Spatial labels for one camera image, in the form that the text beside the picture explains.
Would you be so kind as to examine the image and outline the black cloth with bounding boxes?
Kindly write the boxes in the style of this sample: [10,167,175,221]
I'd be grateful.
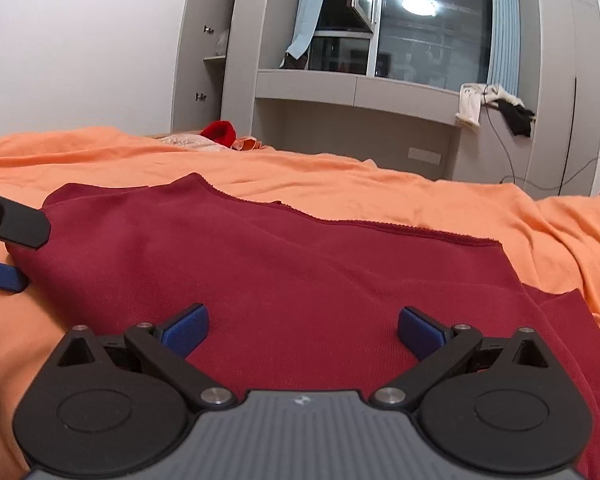
[495,99,536,138]

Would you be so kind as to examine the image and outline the white cloth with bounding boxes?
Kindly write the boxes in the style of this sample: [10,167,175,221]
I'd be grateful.
[455,82,526,134]

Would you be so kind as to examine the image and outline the black cable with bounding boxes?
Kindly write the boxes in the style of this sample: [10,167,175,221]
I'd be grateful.
[482,87,600,197]

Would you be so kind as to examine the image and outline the floral pillow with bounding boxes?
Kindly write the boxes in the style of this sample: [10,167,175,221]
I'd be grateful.
[155,132,231,152]

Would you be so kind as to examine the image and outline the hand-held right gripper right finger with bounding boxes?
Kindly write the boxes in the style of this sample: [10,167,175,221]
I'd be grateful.
[369,305,551,411]

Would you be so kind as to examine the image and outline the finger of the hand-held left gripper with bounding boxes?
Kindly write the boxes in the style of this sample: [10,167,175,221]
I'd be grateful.
[0,256,30,294]
[0,191,51,250]

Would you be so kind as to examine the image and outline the red plush item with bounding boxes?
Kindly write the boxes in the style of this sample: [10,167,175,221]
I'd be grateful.
[200,120,238,149]

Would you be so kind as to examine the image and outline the orange ruffled cloth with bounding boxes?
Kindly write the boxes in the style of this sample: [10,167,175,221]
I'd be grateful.
[230,136,276,153]

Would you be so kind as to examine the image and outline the dark red long-sleeve shirt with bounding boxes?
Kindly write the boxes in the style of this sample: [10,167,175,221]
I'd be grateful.
[5,172,600,480]

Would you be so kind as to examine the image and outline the white wall socket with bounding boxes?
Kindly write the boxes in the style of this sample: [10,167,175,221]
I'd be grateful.
[408,147,442,166]

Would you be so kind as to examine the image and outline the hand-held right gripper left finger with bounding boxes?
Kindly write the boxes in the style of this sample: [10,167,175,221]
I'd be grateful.
[55,303,237,411]

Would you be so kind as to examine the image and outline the grey built-in cabinet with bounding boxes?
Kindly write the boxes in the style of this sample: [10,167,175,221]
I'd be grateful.
[170,0,600,199]

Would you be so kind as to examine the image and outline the blue pleated curtain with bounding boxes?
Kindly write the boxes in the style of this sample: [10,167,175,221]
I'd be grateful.
[487,0,522,99]
[286,0,334,59]

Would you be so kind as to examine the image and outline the window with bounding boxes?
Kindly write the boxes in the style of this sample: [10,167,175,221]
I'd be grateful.
[307,0,496,94]

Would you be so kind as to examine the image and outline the orange blanket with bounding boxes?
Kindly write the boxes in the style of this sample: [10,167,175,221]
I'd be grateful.
[0,126,600,480]

